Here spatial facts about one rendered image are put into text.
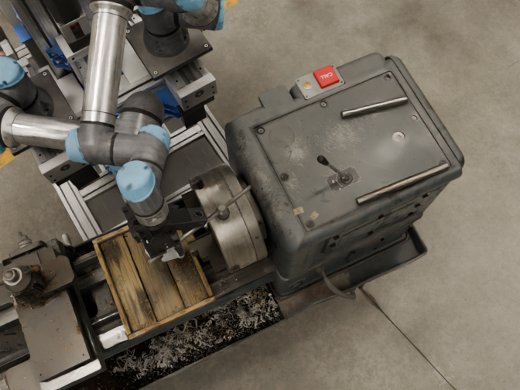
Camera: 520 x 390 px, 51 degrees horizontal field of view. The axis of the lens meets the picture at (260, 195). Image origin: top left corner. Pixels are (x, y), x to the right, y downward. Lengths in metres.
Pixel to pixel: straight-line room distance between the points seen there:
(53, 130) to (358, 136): 0.85
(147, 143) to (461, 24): 2.65
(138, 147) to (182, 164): 1.52
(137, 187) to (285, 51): 2.26
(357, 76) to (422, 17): 1.86
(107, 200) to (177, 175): 0.36
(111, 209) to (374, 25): 1.86
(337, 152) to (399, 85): 0.29
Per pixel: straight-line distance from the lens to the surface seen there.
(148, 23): 1.77
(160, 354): 2.14
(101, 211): 2.72
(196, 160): 2.72
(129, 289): 1.88
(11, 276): 1.69
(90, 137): 1.24
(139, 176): 1.13
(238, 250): 1.56
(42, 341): 1.84
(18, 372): 1.93
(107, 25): 1.30
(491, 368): 2.89
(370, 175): 1.57
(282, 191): 1.52
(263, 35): 3.33
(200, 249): 1.64
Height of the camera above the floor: 2.68
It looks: 70 degrees down
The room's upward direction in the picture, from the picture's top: 1 degrees counter-clockwise
